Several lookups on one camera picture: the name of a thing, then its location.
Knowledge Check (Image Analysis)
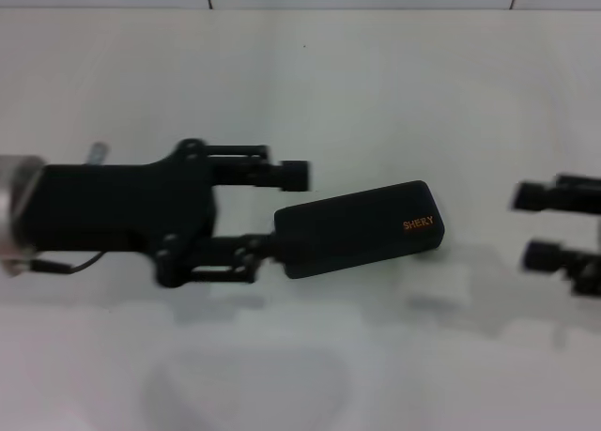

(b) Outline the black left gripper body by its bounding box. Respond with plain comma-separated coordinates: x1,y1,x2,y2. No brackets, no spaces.
18,138,221,289

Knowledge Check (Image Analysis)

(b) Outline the black glasses case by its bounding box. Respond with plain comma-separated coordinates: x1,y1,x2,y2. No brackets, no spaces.
273,180,446,281

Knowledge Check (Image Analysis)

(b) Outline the silver cylindrical connector plug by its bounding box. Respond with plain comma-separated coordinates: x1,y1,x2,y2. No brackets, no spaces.
85,141,111,166

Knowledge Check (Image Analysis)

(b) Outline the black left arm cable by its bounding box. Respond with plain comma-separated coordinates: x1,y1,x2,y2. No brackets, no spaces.
8,251,102,276

